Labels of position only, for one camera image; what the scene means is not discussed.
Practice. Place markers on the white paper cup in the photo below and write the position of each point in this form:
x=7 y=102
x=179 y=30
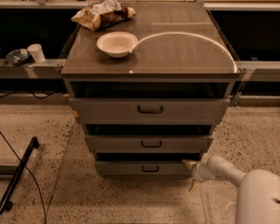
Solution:
x=37 y=53

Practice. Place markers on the grey drawer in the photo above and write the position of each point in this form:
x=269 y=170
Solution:
x=148 y=143
x=145 y=111
x=141 y=168

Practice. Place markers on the grey middle drawer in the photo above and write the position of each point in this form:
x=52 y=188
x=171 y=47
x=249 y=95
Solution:
x=148 y=143

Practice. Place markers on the crumpled chip bag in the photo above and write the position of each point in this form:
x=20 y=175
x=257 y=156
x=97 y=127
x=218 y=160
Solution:
x=105 y=14

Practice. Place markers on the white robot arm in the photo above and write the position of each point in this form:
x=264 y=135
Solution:
x=258 y=191

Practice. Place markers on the black metal bar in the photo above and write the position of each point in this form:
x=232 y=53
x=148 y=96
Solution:
x=5 y=203

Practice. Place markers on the grey metal rail shelf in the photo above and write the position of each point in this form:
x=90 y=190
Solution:
x=50 y=69

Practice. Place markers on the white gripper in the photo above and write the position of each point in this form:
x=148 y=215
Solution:
x=198 y=173

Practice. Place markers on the white bowl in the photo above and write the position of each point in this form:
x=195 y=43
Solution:
x=117 y=44

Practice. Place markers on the grey top drawer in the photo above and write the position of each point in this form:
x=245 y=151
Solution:
x=145 y=111

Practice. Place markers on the grey drawer cabinet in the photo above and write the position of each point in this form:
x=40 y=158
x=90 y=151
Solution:
x=180 y=54

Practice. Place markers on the dark blue bowl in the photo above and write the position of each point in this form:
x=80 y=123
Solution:
x=18 y=57

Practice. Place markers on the grey bottom drawer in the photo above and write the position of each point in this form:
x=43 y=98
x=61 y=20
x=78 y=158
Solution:
x=141 y=168

